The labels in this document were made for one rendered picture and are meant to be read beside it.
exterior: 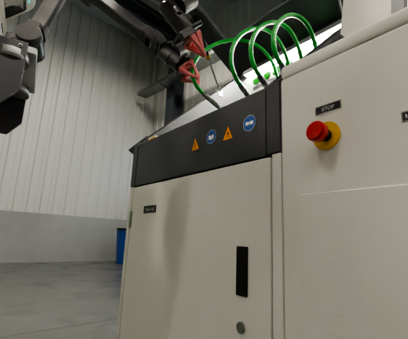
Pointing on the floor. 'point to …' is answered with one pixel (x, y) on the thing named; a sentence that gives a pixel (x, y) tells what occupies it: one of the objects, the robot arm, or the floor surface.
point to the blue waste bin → (120, 245)
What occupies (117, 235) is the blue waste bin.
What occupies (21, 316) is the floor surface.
